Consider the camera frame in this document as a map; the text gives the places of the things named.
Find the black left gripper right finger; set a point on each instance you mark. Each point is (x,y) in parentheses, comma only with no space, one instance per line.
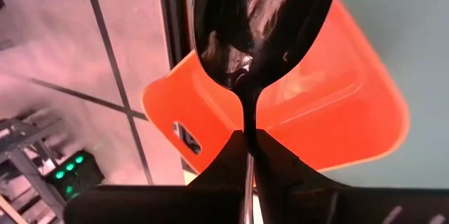
(333,206)

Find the grey metal rack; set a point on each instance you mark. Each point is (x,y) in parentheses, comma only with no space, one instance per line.
(26,169)

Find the green table mat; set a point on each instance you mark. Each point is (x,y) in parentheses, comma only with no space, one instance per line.
(403,41)

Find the black device with green lights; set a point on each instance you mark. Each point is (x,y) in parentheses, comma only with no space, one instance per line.
(80,178)

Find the orange plastic bin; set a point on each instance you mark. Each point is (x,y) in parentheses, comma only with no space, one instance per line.
(333,111)

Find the black spoon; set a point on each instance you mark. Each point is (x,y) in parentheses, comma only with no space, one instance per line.
(252,24)

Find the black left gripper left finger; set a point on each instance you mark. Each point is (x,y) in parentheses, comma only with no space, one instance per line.
(175,206)

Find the black aluminium table frame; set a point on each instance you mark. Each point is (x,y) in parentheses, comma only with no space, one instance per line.
(172,13)

